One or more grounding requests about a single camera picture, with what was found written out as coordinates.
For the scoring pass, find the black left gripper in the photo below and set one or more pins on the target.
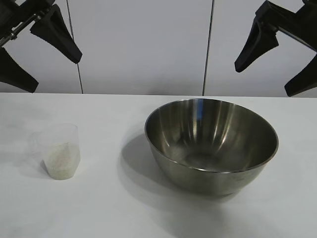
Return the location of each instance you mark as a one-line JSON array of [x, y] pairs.
[[15, 12]]

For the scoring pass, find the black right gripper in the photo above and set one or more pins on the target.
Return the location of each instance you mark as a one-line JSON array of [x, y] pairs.
[[301, 22]]

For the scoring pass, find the clear plastic measuring cup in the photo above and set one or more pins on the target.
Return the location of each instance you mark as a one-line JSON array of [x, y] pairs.
[[58, 138]]

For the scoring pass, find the stainless steel mixing bowl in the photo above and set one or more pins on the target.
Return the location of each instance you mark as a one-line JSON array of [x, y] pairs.
[[210, 138]]

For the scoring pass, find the white rice grains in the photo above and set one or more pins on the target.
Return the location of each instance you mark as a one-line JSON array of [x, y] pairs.
[[62, 161]]

